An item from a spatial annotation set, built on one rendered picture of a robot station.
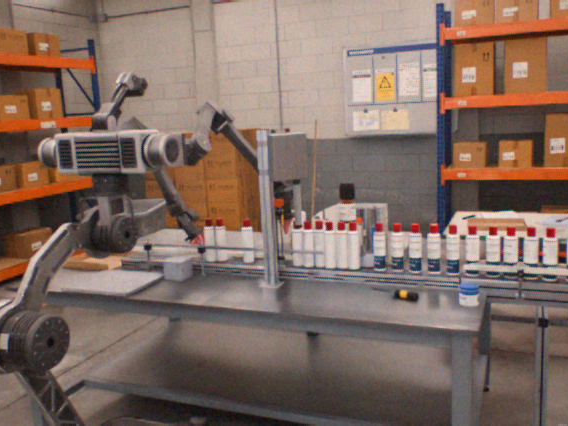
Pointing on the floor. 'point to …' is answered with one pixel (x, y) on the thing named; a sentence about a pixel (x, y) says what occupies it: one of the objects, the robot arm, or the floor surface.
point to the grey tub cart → (156, 211)
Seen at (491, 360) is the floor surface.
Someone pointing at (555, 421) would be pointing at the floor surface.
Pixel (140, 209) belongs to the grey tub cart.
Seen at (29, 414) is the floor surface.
